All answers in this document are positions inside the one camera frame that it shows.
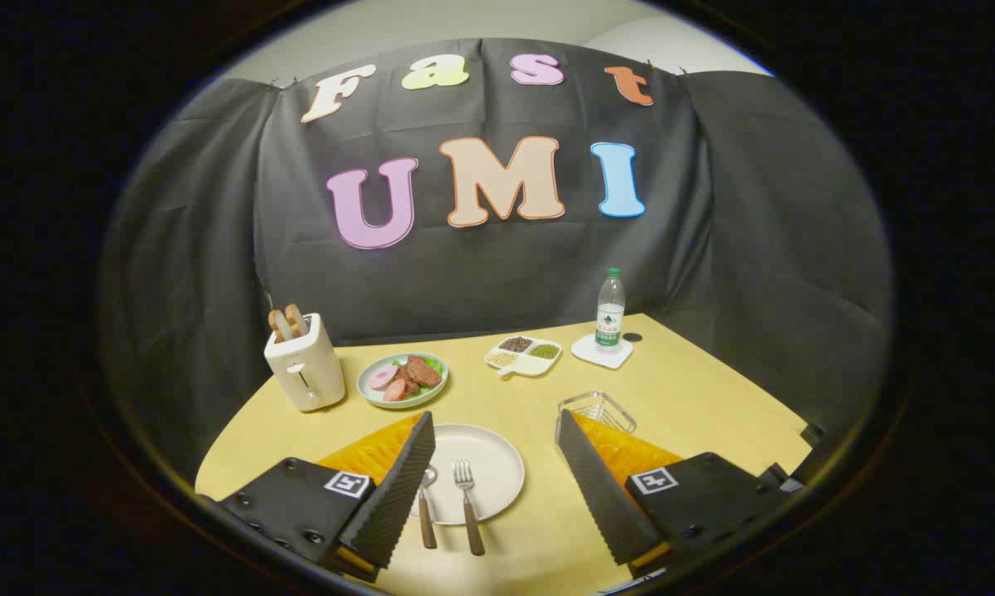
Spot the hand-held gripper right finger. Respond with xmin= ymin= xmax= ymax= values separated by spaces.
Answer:
xmin=557 ymin=408 xmax=796 ymax=579

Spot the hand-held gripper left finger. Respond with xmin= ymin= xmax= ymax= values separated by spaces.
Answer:
xmin=216 ymin=411 xmax=437 ymax=580

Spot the wooden handled spoon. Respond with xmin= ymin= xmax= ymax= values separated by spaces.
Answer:
xmin=417 ymin=465 xmax=439 ymax=550

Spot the wooden handled fork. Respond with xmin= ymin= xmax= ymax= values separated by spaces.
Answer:
xmin=452 ymin=460 xmax=487 ymax=557

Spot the white round plate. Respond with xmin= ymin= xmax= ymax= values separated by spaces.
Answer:
xmin=409 ymin=424 xmax=526 ymax=526

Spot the light green food plate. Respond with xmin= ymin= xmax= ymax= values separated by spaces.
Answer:
xmin=356 ymin=353 xmax=449 ymax=411

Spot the brown steak piece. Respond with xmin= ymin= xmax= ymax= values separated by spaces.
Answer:
xmin=405 ymin=355 xmax=443 ymax=390

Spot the white square coaster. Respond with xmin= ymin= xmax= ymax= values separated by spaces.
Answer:
xmin=570 ymin=333 xmax=634 ymax=370

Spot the white divided snack dish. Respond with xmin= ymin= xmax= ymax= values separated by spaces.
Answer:
xmin=484 ymin=335 xmax=563 ymax=379

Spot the white toaster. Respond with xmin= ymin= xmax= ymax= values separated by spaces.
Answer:
xmin=264 ymin=313 xmax=347 ymax=413

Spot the clear water bottle green cap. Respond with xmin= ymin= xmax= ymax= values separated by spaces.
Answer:
xmin=594 ymin=267 xmax=627 ymax=348

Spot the black backdrop cloth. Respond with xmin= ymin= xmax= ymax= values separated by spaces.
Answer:
xmin=100 ymin=37 xmax=894 ymax=489

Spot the clear wire basket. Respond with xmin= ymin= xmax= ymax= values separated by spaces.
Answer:
xmin=555 ymin=391 xmax=637 ymax=444

